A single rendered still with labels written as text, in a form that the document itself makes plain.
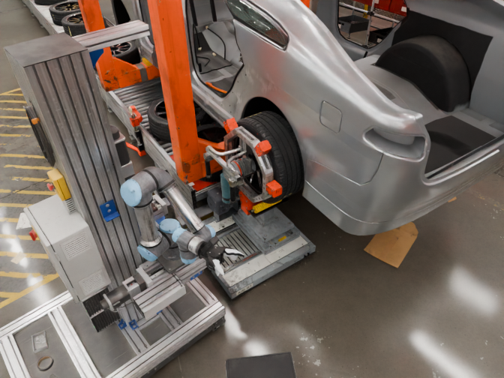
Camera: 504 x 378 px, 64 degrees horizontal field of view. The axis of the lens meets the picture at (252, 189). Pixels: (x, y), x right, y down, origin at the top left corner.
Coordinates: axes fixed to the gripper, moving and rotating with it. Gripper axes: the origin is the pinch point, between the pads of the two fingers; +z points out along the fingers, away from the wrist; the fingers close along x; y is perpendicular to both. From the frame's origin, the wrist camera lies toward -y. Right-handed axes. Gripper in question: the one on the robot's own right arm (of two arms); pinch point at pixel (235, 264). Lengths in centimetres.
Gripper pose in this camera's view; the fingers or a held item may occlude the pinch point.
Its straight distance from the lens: 180.5
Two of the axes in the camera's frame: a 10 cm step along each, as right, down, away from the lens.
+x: -5.7, 4.4, -7.0
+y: -0.7, 8.2, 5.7
